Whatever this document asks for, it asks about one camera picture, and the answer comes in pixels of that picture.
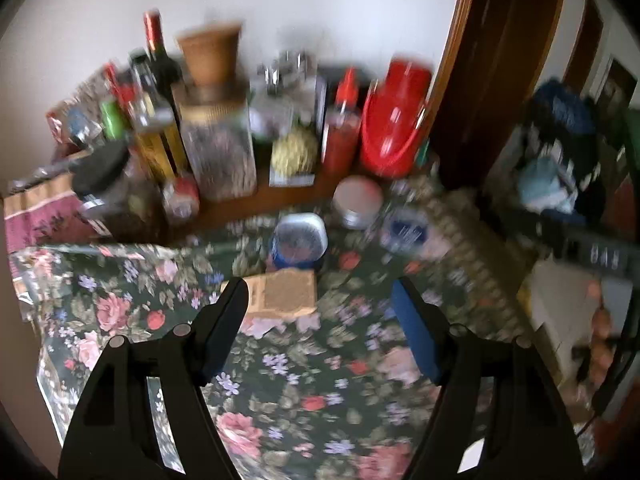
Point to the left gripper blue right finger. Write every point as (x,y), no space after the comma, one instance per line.
(442,352)

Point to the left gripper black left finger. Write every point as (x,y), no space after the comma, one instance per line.
(190,357)

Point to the blue white plastic container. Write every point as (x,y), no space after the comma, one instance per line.
(299,241)

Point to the round silver tin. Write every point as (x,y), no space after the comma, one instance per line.
(357,201)

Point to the person's right hand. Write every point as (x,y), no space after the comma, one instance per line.
(598,356)

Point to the brown cardboard piece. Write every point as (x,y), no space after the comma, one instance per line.
(284,295)

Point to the pile of clothes and bags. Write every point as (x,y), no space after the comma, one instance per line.
(572,156)

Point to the floral green tablecloth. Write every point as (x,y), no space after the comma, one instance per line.
(331,395)

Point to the clear lid plastic box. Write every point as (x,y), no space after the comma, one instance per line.
(406,231)

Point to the small red can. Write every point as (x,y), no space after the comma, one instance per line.
(181,201)

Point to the black lid glass jar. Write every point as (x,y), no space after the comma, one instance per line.
(118,198)

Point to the maroon striped paper bag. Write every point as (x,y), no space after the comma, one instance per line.
(47,213)

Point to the yellow green yarn ball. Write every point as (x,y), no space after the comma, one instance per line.
(295,153)

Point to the yellow labelled liquor bottle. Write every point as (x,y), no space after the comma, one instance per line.
(156,133)

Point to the glass jar with gold lid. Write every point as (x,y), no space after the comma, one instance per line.
(219,149)

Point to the green cap bottle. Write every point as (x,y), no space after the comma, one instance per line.
(114,122)

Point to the red thermos jug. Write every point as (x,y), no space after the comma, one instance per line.
(392,119)

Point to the red sauce squeeze bottle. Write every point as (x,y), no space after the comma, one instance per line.
(342,127)

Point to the red patterned snack package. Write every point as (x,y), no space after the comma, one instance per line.
(78,120)

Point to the dark wooden door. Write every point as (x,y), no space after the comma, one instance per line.
(501,49)

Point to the dark wine bottle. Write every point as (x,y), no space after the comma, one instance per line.
(166,70)

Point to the brown clay vase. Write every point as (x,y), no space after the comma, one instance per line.
(211,56)

